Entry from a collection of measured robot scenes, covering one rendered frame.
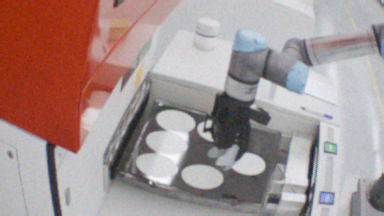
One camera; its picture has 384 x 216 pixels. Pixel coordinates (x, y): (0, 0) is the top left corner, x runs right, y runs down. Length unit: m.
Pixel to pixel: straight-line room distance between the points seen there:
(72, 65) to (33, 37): 0.11
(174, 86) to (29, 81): 0.91
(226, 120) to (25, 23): 0.70
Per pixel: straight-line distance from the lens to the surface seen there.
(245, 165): 1.48
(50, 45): 0.78
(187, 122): 1.60
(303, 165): 1.58
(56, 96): 0.81
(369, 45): 1.28
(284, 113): 1.66
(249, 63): 1.24
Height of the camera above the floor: 1.74
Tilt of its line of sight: 30 degrees down
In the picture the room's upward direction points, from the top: 12 degrees clockwise
